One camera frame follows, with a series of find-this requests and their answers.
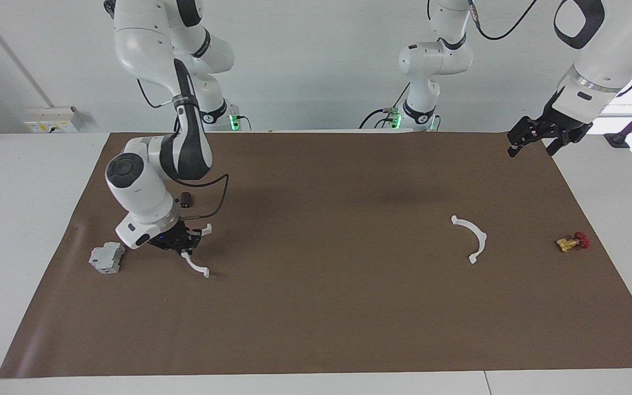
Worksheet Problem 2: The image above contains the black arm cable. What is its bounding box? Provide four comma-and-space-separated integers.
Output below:
172, 58, 230, 221
469, 0, 537, 41

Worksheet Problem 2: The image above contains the white half-ring pipe clamp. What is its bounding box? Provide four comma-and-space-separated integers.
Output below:
180, 223, 213, 278
450, 215, 488, 265

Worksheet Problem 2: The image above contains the brass valve red handle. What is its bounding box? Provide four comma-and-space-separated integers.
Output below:
556, 232, 591, 253

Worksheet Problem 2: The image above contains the black base power cable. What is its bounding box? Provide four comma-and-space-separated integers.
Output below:
359, 82, 411, 130

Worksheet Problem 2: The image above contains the white wall socket box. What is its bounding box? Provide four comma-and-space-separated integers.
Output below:
24, 106, 82, 133

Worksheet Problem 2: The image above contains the brown table mat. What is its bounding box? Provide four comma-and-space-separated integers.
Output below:
0, 132, 632, 379

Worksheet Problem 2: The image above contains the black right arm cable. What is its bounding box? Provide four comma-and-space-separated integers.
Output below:
172, 58, 230, 221

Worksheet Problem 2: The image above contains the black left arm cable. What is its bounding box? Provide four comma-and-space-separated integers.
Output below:
469, 0, 537, 41

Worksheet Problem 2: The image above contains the grey circuit breaker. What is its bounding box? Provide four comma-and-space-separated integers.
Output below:
88, 242, 126, 274

